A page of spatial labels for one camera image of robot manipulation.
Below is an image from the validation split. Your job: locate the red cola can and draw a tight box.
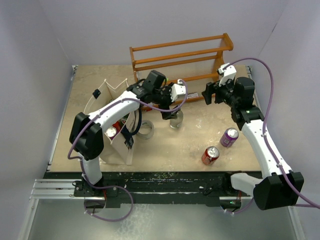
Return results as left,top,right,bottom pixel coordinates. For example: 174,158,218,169
201,146,220,166
112,121,122,131

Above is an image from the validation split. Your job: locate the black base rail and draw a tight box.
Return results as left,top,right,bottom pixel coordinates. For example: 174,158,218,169
72,171,253,208

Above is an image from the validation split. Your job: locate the small red white packet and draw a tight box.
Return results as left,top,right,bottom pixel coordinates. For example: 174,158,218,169
187,92,199,99

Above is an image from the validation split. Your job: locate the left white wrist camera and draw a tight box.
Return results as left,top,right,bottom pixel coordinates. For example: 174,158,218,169
170,79,188,102

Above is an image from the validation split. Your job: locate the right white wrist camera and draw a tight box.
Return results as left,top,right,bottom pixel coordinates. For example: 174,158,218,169
217,63,237,87

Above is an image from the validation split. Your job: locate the orange wooden shelf rack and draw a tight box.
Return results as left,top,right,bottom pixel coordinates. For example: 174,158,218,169
129,33,234,89

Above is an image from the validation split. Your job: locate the purple Fanta can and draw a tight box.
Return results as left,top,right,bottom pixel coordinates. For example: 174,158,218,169
105,126,118,140

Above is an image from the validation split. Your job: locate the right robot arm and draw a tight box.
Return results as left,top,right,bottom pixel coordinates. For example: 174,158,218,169
202,77,304,210

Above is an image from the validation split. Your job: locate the green glass bottle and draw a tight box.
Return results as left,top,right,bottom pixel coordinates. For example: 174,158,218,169
118,113,130,127

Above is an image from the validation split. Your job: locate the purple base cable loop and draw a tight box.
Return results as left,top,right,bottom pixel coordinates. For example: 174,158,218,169
83,184,136,222

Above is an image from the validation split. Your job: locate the beige canvas tote bag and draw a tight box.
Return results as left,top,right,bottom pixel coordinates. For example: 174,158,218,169
84,79,142,165

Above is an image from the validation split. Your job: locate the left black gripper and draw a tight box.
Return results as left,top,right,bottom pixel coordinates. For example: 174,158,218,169
151,82,180,120

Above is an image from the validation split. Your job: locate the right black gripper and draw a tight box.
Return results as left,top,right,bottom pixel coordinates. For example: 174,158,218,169
202,76,239,108

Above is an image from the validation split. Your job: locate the purple soda can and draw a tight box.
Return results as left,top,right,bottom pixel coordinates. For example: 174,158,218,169
220,127,239,148

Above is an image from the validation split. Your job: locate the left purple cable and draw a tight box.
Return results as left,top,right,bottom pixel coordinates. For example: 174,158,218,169
67,79,189,188

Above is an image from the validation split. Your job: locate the clear glass bottle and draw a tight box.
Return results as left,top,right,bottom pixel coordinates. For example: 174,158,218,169
169,109,184,129

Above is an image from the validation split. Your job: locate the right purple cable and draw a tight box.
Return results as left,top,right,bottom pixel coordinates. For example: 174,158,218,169
223,57,320,210

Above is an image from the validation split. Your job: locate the clear tape roll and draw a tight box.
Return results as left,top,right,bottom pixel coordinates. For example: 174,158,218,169
137,120,155,140

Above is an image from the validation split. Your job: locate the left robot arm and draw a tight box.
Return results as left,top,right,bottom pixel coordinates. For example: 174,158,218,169
69,70,188,196

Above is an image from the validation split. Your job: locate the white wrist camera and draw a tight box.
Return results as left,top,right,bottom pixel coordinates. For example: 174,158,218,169
170,79,188,102
217,63,237,87

